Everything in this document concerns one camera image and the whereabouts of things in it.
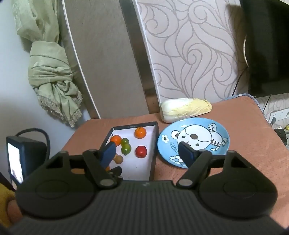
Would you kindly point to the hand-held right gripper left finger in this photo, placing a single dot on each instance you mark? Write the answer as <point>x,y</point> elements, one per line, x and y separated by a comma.
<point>108,156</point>

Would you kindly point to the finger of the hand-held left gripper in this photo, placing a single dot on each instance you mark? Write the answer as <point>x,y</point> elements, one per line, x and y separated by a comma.
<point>116,172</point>

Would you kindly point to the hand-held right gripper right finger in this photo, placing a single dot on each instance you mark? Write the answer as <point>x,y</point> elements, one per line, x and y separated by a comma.
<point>186,156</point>

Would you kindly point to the small brown potato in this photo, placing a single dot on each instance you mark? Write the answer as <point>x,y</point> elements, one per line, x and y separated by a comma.
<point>119,159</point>

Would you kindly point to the large green tomato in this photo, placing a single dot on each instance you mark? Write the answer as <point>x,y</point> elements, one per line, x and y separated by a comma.
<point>126,149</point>

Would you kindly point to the blue cartoon plate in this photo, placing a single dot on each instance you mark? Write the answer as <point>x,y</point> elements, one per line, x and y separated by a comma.
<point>167,149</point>

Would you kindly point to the black box white inside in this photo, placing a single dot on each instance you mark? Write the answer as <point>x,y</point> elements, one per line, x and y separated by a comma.
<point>137,167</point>

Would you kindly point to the small orange kumquat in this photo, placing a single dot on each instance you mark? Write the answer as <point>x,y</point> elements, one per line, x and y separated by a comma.
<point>108,168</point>

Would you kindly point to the small green tomato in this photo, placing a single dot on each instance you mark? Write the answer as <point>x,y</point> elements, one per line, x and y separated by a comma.
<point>124,141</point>

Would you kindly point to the napa cabbage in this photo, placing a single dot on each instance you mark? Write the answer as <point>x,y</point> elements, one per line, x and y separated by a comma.
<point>180,108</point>

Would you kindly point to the brown table cloth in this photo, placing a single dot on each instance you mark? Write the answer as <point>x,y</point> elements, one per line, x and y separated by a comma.
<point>248,135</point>

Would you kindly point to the green tied curtain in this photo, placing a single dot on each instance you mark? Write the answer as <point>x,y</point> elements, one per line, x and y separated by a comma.
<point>49,67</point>

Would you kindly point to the black small device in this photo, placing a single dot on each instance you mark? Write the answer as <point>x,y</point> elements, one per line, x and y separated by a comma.
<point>281,134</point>

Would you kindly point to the beige board white edge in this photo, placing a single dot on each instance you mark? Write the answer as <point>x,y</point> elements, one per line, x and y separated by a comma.
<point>101,56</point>

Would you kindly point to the swirl patterned panel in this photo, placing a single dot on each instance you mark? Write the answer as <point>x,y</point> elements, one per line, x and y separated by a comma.
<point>192,49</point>

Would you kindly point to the black television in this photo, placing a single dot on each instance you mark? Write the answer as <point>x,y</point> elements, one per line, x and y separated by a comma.
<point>266,45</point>

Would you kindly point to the white wall socket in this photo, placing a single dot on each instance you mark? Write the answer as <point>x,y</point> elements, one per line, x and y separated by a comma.
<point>280,115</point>

